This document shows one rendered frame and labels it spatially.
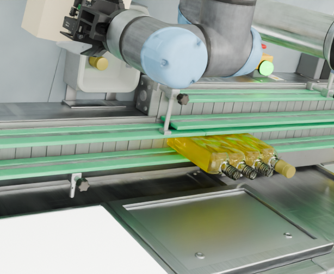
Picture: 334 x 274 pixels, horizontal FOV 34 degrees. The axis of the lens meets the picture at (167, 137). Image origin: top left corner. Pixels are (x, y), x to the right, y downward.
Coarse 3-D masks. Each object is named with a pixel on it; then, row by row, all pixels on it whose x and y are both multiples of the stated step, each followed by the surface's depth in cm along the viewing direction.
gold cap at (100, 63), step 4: (92, 60) 137; (96, 60) 136; (100, 60) 136; (104, 60) 136; (92, 64) 138; (96, 64) 136; (100, 64) 136; (104, 64) 137; (100, 68) 137; (104, 68) 137
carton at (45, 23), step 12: (36, 0) 92; (48, 0) 90; (60, 0) 91; (72, 0) 92; (24, 12) 96; (36, 12) 92; (48, 12) 91; (60, 12) 92; (24, 24) 95; (36, 24) 91; (48, 24) 91; (60, 24) 93; (36, 36) 91; (48, 36) 92; (60, 36) 93; (72, 36) 95
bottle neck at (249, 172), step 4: (240, 164) 137; (244, 164) 137; (240, 168) 136; (244, 168) 136; (248, 168) 135; (252, 168) 135; (244, 172) 135; (248, 172) 134; (252, 172) 136; (256, 172) 135; (244, 176) 136; (248, 176) 134; (252, 176) 136
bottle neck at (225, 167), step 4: (224, 164) 133; (228, 164) 133; (220, 168) 134; (224, 168) 133; (228, 168) 132; (232, 168) 131; (236, 168) 131; (224, 172) 132; (228, 172) 131; (232, 172) 130; (236, 172) 132; (240, 172) 132; (228, 176) 132; (232, 176) 130; (236, 176) 132
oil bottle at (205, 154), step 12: (168, 144) 149; (180, 144) 144; (192, 144) 140; (204, 144) 139; (192, 156) 140; (204, 156) 136; (216, 156) 134; (228, 156) 136; (204, 168) 137; (216, 168) 134
